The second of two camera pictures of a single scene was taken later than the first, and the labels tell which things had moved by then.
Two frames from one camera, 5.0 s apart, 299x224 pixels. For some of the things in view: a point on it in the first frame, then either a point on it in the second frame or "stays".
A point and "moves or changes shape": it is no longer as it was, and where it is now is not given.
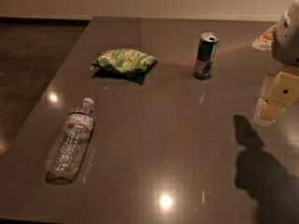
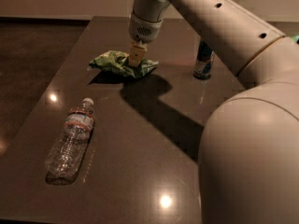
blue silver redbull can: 206,55 stays
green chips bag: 123,63 moves or changes shape
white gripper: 286,44 to 144,29
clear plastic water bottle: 69,145 stays
